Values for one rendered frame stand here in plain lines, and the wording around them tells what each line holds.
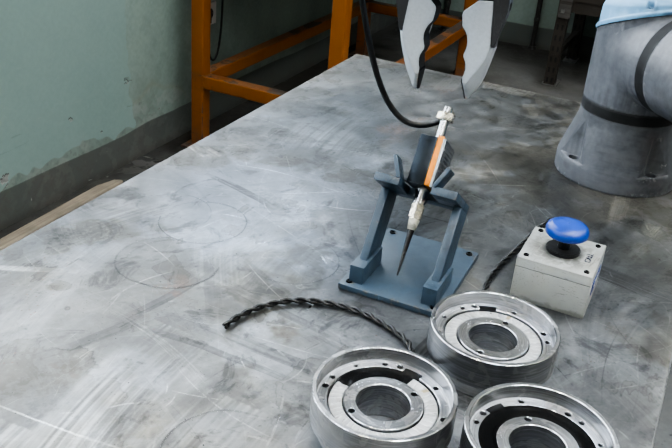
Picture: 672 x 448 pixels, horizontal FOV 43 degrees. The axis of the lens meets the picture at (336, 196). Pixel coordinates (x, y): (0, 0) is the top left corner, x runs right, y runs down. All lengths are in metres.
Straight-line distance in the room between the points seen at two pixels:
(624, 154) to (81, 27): 1.90
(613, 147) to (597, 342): 0.34
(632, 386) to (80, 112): 2.19
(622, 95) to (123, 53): 2.02
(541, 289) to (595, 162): 0.30
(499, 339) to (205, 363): 0.25
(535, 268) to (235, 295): 0.28
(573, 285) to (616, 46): 0.35
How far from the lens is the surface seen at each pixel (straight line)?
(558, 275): 0.80
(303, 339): 0.73
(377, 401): 0.66
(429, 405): 0.64
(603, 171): 1.08
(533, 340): 0.73
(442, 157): 0.79
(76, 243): 0.87
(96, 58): 2.73
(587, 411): 0.65
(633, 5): 1.04
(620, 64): 1.04
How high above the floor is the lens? 1.23
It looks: 26 degrees down
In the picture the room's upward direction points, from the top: 5 degrees clockwise
